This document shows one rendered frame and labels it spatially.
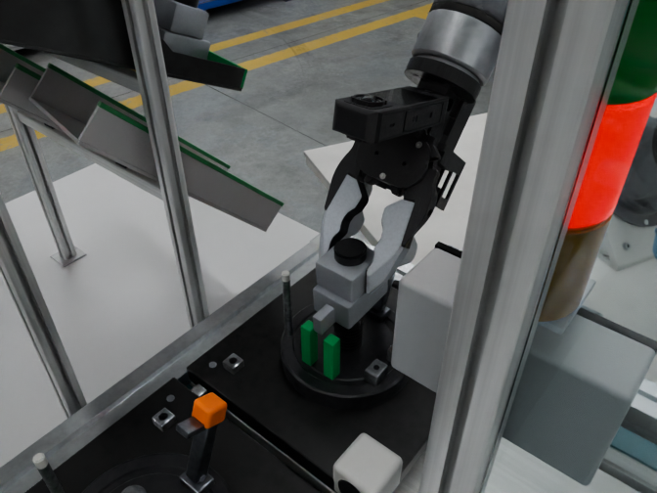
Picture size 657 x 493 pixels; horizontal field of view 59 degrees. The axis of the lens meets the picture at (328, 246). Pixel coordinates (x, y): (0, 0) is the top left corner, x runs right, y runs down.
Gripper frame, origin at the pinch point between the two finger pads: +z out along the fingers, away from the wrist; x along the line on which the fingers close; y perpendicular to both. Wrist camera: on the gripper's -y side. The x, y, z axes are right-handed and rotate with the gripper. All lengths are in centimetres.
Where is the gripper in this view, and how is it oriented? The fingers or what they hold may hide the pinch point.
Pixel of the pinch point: (346, 268)
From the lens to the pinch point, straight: 53.8
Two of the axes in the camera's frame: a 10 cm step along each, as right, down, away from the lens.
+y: 4.9, 1.3, 8.6
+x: -7.7, -3.9, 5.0
